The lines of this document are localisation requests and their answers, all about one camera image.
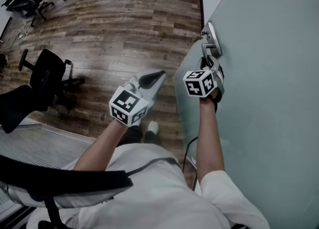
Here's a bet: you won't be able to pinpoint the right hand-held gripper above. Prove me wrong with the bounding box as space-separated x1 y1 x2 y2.
183 54 226 98

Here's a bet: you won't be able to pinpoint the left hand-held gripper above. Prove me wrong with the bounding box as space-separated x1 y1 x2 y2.
109 69 167 127

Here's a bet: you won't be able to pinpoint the silver door lever handle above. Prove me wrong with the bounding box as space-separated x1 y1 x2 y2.
201 20 222 60

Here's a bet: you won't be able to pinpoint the frosted glass door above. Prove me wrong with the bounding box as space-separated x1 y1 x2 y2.
173 0 319 229

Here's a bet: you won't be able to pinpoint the person's left forearm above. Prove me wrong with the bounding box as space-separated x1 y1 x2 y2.
73 118 129 173

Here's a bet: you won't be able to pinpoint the person's right forearm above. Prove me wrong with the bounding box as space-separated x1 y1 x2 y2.
195 97 226 186

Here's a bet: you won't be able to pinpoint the small metal key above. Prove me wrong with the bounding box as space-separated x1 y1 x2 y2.
194 30 210 42

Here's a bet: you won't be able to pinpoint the person's white right shoe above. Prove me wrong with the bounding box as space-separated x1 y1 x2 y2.
148 120 160 135

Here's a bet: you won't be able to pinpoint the person's black trousers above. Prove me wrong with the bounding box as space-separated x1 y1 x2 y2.
128 125 160 146

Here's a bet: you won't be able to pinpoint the person's white shirt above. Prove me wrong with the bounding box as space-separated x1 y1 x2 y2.
27 143 271 229

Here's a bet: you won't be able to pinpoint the frosted glass partition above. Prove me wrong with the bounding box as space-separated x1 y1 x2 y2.
0 117 99 171

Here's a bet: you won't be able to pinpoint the black chest-mounted monitor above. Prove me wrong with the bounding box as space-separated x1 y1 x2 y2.
0 154 134 210

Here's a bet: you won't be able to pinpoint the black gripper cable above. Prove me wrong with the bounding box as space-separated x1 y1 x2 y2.
182 135 200 191

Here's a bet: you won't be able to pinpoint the thin black chest cable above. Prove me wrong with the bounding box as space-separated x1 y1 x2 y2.
126 157 181 176

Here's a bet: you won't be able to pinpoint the white floor cable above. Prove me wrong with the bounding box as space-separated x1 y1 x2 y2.
0 22 34 49

